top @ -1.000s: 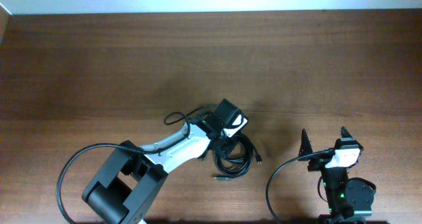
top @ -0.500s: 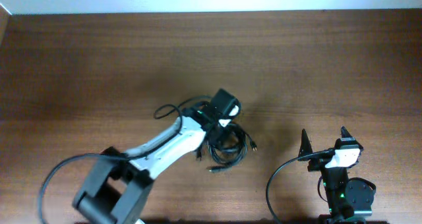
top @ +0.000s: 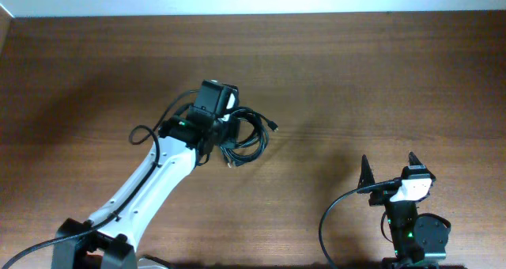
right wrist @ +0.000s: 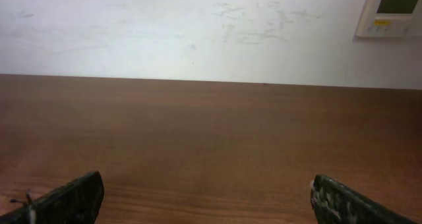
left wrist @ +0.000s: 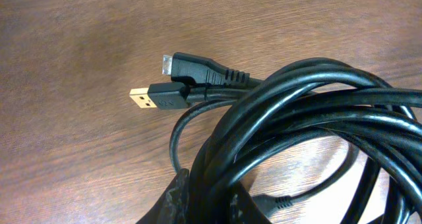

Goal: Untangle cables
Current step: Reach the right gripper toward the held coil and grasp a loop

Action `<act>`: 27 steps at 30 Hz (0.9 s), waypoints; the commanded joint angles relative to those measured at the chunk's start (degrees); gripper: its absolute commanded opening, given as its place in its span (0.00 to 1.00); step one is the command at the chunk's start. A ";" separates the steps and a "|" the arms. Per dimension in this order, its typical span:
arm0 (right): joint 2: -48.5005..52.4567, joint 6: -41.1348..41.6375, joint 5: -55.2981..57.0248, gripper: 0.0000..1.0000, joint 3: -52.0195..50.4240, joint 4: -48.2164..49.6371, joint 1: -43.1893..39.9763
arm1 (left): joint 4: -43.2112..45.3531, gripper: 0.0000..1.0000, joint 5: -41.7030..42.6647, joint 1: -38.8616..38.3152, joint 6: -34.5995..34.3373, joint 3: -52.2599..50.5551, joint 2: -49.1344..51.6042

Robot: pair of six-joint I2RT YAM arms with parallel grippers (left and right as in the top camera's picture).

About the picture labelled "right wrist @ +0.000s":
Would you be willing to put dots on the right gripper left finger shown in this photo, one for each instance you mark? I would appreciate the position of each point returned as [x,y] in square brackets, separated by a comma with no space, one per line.
[77,202]

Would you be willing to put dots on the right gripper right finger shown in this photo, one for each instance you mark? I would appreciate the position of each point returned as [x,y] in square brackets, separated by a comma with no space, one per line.
[335,203]

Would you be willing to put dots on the white wall thermostat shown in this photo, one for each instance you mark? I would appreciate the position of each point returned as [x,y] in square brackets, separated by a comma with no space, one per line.
[390,19]

